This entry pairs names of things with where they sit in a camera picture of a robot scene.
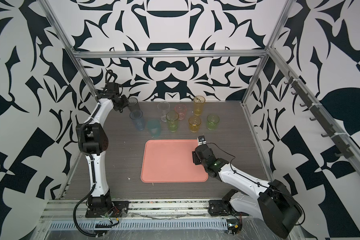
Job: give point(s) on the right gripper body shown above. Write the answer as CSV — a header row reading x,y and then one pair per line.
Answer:
x,y
197,160

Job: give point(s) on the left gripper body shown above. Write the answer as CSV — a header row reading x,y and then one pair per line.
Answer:
x,y
124,102

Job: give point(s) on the dark smoky glass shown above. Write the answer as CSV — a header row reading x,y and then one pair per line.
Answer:
x,y
133,104

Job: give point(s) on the blue glass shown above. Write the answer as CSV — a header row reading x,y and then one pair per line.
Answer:
x,y
138,119

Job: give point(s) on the pink tray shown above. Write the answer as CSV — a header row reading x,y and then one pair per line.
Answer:
x,y
171,161

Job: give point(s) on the clear glass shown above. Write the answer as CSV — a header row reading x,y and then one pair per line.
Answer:
x,y
164,107

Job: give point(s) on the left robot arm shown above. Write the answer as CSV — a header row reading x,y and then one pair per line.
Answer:
x,y
93,143

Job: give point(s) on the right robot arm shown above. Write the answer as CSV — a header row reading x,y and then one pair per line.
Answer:
x,y
268,201

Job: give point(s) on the short amber glass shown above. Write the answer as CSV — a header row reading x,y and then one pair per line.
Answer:
x,y
194,123

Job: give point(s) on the green glass right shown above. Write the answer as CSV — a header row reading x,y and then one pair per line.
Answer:
x,y
212,121

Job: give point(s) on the green glass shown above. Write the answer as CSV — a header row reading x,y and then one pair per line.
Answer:
x,y
172,118
212,121

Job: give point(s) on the teal glass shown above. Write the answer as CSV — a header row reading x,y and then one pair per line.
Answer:
x,y
154,127

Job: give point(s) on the green glass left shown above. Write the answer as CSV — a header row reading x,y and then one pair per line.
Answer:
x,y
172,118

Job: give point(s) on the pink glass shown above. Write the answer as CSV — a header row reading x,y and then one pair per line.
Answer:
x,y
181,109

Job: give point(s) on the tall amber glass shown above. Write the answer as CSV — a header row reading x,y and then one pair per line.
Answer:
x,y
199,102

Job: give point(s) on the small circuit board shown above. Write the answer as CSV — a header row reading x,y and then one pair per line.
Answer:
x,y
234,226

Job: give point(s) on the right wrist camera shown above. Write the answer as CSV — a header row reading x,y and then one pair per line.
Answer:
x,y
201,140

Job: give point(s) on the white cable duct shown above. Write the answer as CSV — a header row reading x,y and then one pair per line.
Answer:
x,y
174,224

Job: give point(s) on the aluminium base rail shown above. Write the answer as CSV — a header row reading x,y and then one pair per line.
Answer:
x,y
138,208

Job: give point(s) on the black hook rail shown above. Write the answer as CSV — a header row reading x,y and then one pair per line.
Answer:
x,y
340,138

